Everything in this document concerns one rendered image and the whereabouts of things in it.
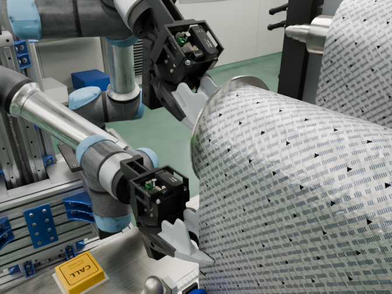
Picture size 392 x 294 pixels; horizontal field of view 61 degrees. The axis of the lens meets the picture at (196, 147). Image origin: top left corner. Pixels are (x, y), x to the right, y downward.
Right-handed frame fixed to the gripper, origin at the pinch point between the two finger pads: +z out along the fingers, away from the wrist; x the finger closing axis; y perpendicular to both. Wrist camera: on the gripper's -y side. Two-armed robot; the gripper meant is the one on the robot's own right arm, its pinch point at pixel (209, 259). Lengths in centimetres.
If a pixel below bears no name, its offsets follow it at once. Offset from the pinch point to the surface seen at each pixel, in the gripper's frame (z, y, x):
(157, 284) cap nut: -2.6, -2.0, -6.8
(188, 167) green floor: -158, -109, 124
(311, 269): 13.7, 10.0, -0.3
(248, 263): 6.6, 4.9, -0.3
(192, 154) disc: -2.0, 15.7, -1.2
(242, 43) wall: -357, -74, 402
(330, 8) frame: -12, 28, 41
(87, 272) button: -24.0, -16.6, -9.1
